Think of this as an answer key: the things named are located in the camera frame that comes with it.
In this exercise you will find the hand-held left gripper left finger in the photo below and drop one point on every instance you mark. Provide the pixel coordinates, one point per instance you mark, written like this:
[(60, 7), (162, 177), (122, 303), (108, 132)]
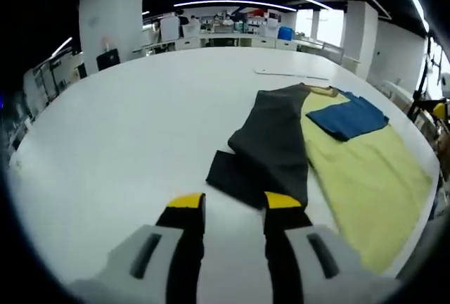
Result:
[(158, 265)]

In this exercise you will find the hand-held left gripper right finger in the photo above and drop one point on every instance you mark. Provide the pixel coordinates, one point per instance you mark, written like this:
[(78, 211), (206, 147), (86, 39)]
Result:
[(302, 265)]

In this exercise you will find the yellow-green garment with grey and blue sleeves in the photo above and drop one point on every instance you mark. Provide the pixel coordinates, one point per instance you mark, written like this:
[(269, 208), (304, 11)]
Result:
[(369, 177)]

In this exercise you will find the white template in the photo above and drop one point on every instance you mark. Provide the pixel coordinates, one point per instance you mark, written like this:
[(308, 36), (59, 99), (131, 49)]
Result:
[(292, 75)]

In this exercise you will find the black tripod stand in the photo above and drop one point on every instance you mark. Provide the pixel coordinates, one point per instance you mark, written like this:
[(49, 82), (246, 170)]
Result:
[(422, 86)]

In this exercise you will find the blue storage bin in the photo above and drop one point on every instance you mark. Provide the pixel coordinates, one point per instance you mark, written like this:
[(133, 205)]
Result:
[(285, 33)]

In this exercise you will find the black chair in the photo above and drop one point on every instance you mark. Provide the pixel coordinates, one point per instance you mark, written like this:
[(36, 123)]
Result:
[(108, 59)]

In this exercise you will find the white counter cabinets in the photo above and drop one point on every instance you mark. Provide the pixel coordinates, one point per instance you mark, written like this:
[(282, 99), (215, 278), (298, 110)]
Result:
[(228, 41)]

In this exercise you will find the wide white pillar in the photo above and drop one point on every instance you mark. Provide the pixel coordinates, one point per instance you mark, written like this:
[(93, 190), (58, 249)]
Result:
[(109, 19)]

